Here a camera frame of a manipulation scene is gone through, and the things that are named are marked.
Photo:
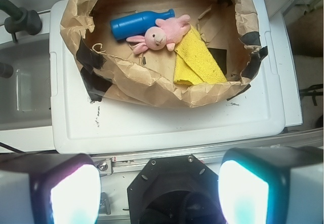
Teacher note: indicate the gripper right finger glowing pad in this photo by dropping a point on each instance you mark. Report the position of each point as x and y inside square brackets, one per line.
[272, 185]

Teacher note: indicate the blue plastic bottle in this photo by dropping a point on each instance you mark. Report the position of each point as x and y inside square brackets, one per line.
[137, 24]

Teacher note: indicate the aluminium extrusion rail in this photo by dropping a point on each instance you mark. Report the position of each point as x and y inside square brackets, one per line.
[210, 153]

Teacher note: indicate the crumpled brown paper bag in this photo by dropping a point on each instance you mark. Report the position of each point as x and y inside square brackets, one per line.
[110, 69]

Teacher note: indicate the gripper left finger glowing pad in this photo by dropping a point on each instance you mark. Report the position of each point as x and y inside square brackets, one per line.
[49, 188]

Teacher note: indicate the yellow terry cloth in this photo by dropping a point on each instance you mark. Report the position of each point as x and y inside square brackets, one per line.
[194, 63]

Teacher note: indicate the pink plush bunny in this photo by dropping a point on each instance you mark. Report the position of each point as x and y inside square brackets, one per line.
[166, 33]

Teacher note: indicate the white plastic bin lid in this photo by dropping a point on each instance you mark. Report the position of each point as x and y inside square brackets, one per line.
[110, 126]

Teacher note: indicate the clear plastic container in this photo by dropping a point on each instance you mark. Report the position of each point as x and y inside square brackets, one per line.
[33, 90]

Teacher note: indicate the black octagonal mount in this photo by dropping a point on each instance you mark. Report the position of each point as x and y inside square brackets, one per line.
[178, 189]

